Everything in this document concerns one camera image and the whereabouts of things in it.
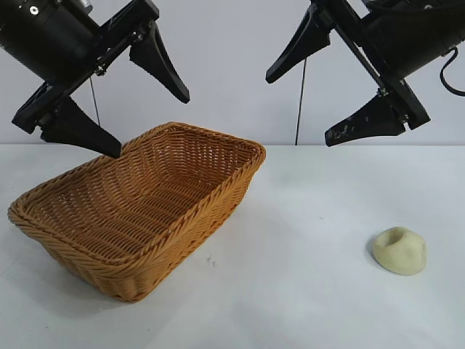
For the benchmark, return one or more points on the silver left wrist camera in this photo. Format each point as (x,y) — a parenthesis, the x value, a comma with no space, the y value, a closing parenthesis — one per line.
(84,3)

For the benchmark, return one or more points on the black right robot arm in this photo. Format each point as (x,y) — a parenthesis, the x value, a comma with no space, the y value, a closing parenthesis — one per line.
(443,11)

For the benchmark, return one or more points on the pale dented egg yolk pastry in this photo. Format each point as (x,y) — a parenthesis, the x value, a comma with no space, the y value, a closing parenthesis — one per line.
(399,254)

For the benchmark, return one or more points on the woven brown wicker basket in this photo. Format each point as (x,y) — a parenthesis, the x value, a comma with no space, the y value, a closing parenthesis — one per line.
(145,218)

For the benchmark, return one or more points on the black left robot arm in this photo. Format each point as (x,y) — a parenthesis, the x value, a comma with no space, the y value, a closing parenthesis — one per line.
(14,7)

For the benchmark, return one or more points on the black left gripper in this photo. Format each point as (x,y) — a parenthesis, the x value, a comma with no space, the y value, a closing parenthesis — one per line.
(54,47)

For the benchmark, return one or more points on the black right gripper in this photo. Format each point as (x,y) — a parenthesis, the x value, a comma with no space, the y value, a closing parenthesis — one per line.
(392,40)

